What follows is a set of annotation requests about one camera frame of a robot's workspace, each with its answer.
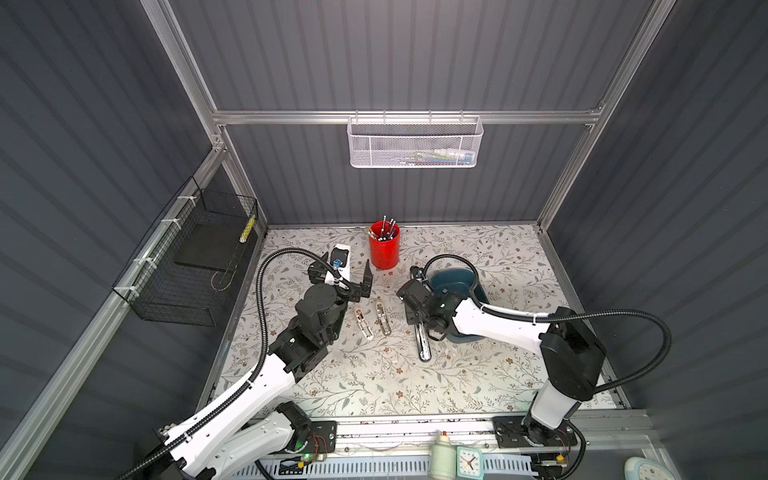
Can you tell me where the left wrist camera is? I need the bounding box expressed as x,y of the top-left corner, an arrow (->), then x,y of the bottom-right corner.
328,244 -> 351,281

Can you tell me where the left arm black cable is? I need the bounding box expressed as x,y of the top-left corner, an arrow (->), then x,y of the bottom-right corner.
116,247 -> 346,480

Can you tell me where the white wire mesh basket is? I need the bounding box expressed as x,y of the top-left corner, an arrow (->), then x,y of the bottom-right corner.
346,115 -> 484,169

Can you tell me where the small teal clock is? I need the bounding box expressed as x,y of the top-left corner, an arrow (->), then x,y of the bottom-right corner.
456,446 -> 485,480

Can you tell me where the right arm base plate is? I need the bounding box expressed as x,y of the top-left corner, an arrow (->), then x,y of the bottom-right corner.
491,415 -> 579,450

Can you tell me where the pale round object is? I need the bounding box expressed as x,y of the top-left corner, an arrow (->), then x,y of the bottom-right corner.
624,457 -> 676,480

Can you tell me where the black notebook in basket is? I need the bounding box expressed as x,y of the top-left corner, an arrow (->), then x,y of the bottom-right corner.
174,224 -> 245,272

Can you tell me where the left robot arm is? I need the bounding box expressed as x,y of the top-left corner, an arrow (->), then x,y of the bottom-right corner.
122,244 -> 373,479

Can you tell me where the black wire basket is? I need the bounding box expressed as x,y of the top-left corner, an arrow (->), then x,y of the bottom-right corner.
113,178 -> 259,327

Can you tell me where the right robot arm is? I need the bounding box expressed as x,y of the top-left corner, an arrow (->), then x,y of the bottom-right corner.
397,279 -> 606,433

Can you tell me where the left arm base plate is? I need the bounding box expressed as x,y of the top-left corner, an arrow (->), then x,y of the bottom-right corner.
274,420 -> 338,456

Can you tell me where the teal plastic tray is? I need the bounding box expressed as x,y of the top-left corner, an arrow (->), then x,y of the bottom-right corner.
427,268 -> 483,344

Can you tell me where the yellow marker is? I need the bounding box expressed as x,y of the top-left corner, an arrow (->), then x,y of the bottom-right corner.
238,215 -> 256,244

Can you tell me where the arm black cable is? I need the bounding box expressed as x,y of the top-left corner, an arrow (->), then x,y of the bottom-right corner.
416,253 -> 673,395
116,247 -> 346,480

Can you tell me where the pink eraser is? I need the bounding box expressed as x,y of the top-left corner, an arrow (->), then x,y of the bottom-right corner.
355,308 -> 374,340

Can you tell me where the white glue bottle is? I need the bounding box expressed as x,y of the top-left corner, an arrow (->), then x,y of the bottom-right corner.
429,431 -> 456,480

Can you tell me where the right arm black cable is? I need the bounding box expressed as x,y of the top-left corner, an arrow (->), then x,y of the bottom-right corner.
416,253 -> 673,395

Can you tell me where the red pencil cup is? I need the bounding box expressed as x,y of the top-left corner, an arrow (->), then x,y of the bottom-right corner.
369,220 -> 400,270

